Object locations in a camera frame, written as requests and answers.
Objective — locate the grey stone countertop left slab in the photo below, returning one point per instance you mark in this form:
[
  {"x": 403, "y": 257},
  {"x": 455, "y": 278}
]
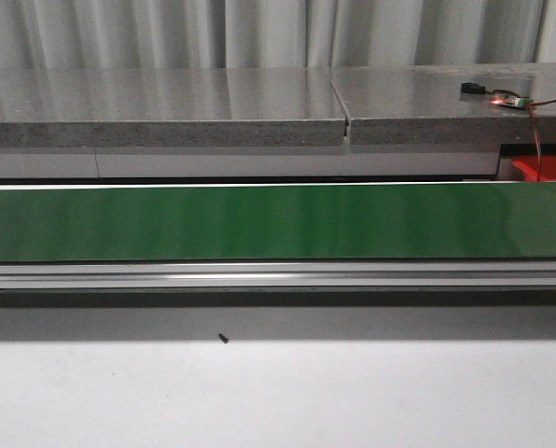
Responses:
[{"x": 247, "y": 107}]

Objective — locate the black connector plug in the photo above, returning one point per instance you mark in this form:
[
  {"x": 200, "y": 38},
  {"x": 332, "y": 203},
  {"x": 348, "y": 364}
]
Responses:
[{"x": 473, "y": 88}]

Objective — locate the aluminium conveyor frame rail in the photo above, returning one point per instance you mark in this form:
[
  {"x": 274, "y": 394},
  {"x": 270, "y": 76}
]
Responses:
[{"x": 270, "y": 275}]

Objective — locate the grey pleated curtain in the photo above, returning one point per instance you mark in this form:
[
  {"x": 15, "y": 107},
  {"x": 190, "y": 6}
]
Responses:
[{"x": 201, "y": 34}]

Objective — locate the small green circuit board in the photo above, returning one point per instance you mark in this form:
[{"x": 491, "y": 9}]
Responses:
[{"x": 511, "y": 101}]

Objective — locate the red plastic bin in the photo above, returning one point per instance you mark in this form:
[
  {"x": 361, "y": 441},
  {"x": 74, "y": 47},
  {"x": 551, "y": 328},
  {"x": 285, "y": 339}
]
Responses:
[{"x": 533, "y": 169}]

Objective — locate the green conveyor belt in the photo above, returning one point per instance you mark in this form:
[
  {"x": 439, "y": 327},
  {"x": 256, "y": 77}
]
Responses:
[{"x": 411, "y": 221}]

